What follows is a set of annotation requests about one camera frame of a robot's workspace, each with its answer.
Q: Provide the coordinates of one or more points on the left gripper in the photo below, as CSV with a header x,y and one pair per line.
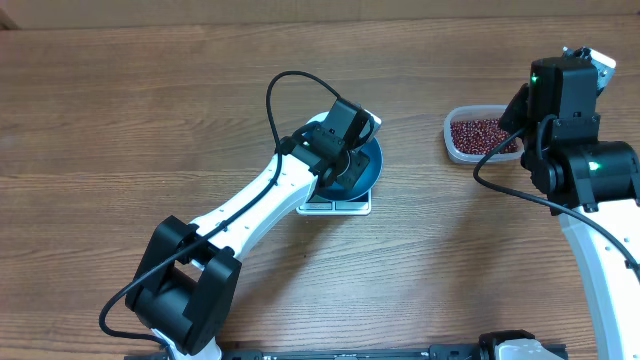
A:
x,y
360,163

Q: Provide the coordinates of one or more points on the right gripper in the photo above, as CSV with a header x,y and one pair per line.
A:
x,y
520,119

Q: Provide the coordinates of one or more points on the blue metal bowl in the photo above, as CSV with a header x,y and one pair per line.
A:
x,y
369,176

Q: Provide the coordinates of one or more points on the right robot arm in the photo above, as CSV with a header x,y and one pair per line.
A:
x,y
592,186

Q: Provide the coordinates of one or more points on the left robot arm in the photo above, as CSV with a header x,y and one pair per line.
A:
x,y
186,280

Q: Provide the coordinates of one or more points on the white digital kitchen scale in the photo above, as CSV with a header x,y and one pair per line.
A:
x,y
318,206

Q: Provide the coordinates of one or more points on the red beans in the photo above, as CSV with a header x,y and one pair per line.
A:
x,y
478,136

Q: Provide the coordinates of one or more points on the clear plastic container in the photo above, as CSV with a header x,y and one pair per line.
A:
x,y
465,113

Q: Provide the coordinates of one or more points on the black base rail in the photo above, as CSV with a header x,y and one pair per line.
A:
x,y
516,344

